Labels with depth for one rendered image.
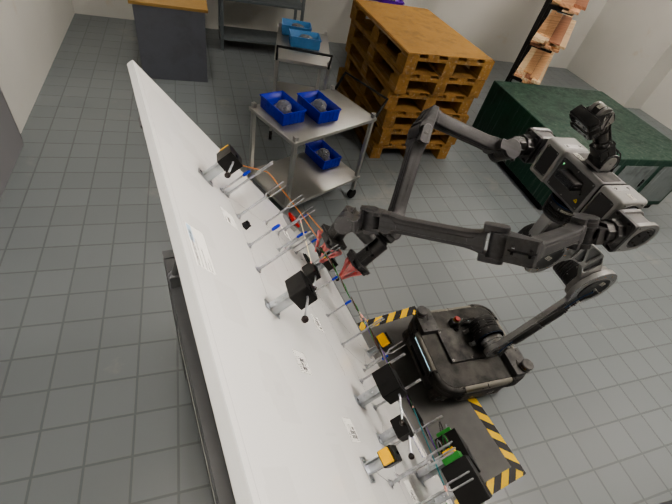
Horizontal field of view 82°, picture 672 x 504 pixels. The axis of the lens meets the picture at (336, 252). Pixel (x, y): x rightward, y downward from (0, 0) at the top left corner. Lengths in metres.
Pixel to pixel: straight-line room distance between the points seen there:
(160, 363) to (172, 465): 0.54
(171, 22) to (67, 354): 3.40
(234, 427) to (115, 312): 2.23
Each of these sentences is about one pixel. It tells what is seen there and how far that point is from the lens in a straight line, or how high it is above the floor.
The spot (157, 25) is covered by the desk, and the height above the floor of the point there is 0.55.
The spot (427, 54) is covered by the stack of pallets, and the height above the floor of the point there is 1.07.
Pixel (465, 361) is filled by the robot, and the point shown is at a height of 0.24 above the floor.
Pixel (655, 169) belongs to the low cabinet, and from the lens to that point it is 5.07.
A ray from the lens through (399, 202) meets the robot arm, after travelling 1.43.
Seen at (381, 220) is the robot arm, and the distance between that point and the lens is 1.20.
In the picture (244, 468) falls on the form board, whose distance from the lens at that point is 0.47.
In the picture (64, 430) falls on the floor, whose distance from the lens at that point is 2.41.
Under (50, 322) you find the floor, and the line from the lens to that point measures 2.74.
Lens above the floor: 2.14
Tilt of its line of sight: 45 degrees down
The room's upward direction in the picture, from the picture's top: 16 degrees clockwise
